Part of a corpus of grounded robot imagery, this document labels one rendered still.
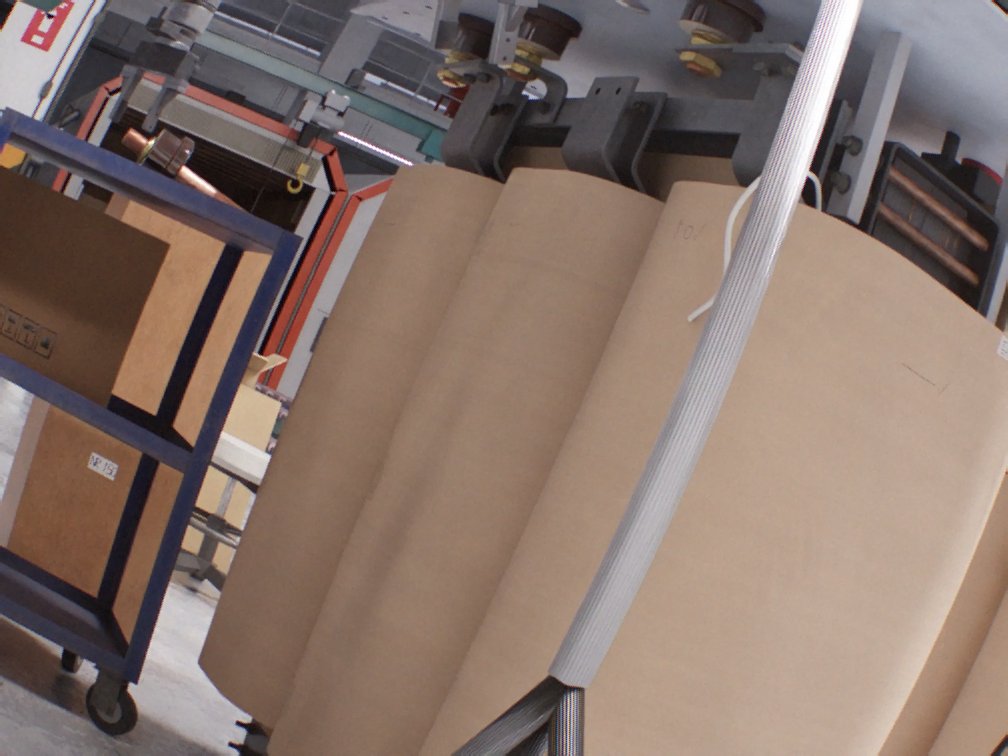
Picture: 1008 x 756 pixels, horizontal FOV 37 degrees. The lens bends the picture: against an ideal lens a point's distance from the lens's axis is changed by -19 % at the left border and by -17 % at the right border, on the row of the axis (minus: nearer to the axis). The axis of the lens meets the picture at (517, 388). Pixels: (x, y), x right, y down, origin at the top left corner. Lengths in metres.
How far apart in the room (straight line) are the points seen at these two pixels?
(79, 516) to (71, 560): 0.10
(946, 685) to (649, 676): 2.11
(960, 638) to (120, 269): 2.07
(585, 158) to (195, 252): 1.22
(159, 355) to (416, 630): 1.33
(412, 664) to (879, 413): 0.68
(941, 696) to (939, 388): 2.02
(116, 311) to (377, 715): 0.85
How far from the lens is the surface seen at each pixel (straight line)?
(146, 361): 3.23
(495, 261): 2.16
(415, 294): 2.43
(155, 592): 2.60
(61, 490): 3.24
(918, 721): 3.67
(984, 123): 1.99
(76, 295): 2.57
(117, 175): 2.52
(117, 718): 2.66
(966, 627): 3.67
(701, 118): 2.08
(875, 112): 1.78
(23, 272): 2.56
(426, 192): 2.50
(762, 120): 1.83
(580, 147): 2.20
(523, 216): 2.15
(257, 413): 5.24
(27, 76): 12.30
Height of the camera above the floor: 0.73
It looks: 2 degrees up
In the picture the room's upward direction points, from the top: 24 degrees clockwise
